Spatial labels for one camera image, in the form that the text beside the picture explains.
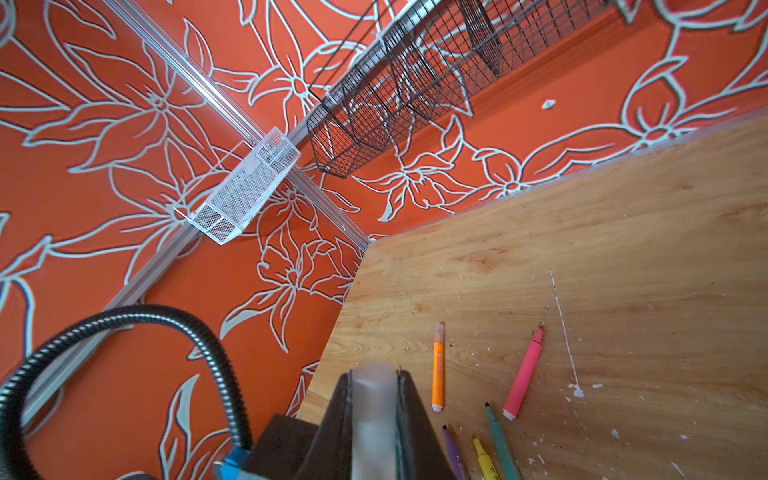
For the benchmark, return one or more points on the pink highlighter pen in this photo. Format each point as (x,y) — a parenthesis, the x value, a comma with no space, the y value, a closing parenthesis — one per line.
(524,376)

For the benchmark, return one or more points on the black wire basket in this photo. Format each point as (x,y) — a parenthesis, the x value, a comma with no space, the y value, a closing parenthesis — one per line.
(429,60)

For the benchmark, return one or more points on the orange highlighter pen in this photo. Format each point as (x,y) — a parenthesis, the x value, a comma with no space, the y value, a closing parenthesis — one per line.
(438,381)

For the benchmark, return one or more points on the white mesh basket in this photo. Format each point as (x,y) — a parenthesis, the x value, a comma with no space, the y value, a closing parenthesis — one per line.
(222,202)

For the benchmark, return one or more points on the yellow highlighter pen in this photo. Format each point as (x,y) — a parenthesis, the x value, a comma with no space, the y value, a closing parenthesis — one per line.
(486,464)

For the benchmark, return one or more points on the green highlighter pen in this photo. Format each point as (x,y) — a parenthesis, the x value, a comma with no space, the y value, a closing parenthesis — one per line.
(508,462)

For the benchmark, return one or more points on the purple highlighter pen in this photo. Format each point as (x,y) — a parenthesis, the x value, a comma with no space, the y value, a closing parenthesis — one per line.
(454,455)

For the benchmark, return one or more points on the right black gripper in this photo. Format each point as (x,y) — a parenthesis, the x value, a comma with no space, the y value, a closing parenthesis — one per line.
(289,447)

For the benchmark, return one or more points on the translucent pen cap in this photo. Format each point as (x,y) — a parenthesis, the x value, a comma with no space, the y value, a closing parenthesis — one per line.
(374,395)

